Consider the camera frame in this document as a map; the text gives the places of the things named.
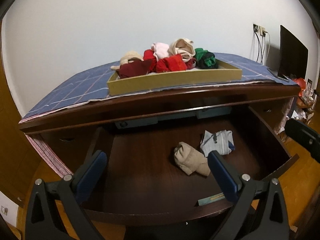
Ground wooden drawer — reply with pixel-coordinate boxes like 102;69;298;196
60;106;299;227

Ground green black striped underwear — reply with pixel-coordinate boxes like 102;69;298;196
194;48;219;69

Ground dark red striped-band underwear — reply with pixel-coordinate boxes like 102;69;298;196
185;57;197;70

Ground cream white underwear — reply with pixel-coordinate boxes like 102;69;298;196
168;38;196;62

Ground pale pink underwear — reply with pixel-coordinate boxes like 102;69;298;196
151;42;169;61

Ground maroon underwear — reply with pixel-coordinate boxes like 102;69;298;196
116;61;149;79

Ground bright red garment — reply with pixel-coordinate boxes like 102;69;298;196
143;49;157;73

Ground white blue grey underwear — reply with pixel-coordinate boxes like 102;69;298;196
200;130;235;157

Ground teal paper card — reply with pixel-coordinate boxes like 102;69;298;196
197;193;225;206

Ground red clutter item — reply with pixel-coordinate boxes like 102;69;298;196
293;77;306;97

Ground wooden door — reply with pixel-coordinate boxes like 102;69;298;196
0;62;42;208

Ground black television screen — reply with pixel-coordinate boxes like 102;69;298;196
278;25;309;79

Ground blue plaid tablecloth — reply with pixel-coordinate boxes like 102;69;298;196
20;53;294;176

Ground tan rolled socks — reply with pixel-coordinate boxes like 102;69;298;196
174;142;210;177

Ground low wall socket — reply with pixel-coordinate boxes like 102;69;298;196
1;206;8;216

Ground white cable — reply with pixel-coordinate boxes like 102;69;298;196
249;31;271;65

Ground wall power outlet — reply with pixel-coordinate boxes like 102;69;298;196
253;24;267;37

